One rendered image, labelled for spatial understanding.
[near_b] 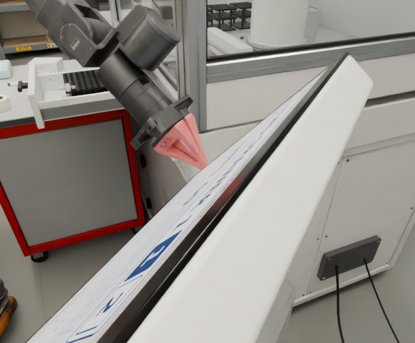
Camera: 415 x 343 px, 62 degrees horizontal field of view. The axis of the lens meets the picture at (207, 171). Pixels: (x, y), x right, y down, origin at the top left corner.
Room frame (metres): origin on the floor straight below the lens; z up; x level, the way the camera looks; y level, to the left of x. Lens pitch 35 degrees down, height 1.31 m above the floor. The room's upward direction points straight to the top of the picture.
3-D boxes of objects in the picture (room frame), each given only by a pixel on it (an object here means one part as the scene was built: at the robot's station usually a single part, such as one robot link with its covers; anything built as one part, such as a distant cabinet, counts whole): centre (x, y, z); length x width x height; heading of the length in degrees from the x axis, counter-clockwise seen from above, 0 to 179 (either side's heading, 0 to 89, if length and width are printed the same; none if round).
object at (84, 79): (1.12, 0.36, 0.87); 0.22 x 0.18 x 0.06; 112
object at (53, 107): (1.12, 0.35, 0.86); 0.40 x 0.26 x 0.06; 112
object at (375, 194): (1.30, -0.21, 0.40); 1.03 x 0.95 x 0.80; 22
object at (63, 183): (1.43, 0.68, 0.38); 0.62 x 0.58 x 0.76; 22
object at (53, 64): (1.59, 0.75, 0.79); 0.13 x 0.09 x 0.05; 92
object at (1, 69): (1.54, 0.95, 0.78); 0.15 x 0.10 x 0.04; 23
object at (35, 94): (1.04, 0.55, 0.87); 0.29 x 0.02 x 0.11; 22
